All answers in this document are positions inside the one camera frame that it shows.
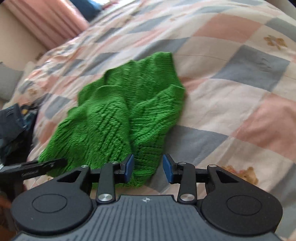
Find green knitted vest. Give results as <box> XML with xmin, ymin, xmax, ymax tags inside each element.
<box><xmin>38</xmin><ymin>52</ymin><xmax>185</xmax><ymax>187</ymax></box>

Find dark clothes pile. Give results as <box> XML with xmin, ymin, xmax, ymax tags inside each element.
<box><xmin>1</xmin><ymin>104</ymin><xmax>39</xmax><ymax>166</ymax></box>

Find person's right hand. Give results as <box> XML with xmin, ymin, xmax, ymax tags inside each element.
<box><xmin>0</xmin><ymin>195</ymin><xmax>11</xmax><ymax>209</ymax></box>

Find blue denim jeans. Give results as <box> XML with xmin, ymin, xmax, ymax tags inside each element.
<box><xmin>1</xmin><ymin>104</ymin><xmax>25</xmax><ymax>142</ymax></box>

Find grey pillow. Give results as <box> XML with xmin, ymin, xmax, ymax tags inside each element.
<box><xmin>0</xmin><ymin>62</ymin><xmax>23</xmax><ymax>101</ymax></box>

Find checkered bear bed quilt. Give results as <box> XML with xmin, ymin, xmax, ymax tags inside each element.
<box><xmin>9</xmin><ymin>1</ymin><xmax>295</xmax><ymax>240</ymax></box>

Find pink curtain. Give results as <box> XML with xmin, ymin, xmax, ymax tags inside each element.
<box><xmin>3</xmin><ymin>0</ymin><xmax>89</xmax><ymax>50</ymax></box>

